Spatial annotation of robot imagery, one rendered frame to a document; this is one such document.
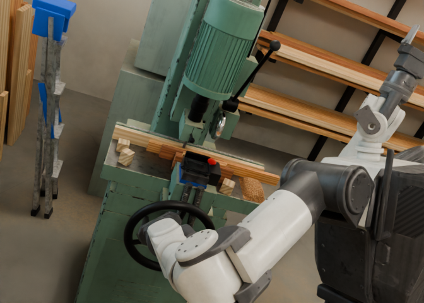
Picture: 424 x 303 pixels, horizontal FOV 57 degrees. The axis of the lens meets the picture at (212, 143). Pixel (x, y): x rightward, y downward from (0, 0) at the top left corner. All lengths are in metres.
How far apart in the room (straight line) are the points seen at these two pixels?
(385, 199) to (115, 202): 0.91
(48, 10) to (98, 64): 1.89
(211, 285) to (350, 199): 0.28
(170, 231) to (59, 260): 1.45
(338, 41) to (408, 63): 2.68
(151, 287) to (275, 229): 1.10
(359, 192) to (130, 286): 1.16
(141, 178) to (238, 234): 0.77
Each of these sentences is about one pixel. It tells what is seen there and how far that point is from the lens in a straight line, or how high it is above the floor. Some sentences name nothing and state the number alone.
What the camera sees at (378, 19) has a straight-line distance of 3.44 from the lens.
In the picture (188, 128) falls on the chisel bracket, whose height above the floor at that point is 1.06.
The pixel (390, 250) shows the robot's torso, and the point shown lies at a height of 1.25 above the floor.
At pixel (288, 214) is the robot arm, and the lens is 0.69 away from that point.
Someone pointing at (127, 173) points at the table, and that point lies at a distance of 1.35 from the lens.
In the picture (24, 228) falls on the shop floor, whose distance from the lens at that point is 2.37.
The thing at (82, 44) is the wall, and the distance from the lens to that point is 3.75.
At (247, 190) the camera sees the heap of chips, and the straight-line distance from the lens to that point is 1.45.
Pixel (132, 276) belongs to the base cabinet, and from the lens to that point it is 1.66.
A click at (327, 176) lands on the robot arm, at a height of 1.35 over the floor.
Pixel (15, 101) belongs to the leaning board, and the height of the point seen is 0.34.
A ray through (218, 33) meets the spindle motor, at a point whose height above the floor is 1.40.
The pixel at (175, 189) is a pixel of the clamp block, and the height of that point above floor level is 0.94.
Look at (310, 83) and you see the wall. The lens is 4.00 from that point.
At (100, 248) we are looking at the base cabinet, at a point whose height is 0.53.
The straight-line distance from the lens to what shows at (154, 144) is 1.46.
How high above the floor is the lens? 1.64
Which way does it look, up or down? 26 degrees down
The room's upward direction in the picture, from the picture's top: 23 degrees clockwise
